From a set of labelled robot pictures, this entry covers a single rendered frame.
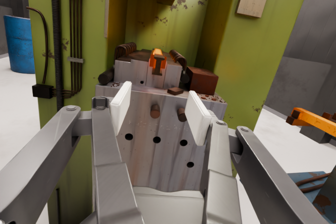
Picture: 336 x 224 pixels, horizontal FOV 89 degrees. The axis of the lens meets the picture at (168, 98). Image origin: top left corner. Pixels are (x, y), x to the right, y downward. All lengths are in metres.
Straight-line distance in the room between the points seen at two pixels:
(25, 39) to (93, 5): 3.38
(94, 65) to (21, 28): 3.36
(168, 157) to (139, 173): 0.11
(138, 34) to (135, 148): 0.64
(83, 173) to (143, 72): 0.61
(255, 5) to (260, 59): 0.20
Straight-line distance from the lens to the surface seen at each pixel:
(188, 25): 1.01
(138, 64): 0.52
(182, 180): 0.66
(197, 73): 0.54
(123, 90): 0.17
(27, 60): 4.08
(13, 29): 4.07
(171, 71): 0.53
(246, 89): 0.78
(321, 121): 0.57
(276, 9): 0.79
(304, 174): 0.89
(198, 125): 0.16
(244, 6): 0.71
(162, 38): 0.99
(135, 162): 0.60
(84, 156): 0.90
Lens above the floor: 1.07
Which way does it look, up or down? 19 degrees down
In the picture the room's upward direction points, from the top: 10 degrees clockwise
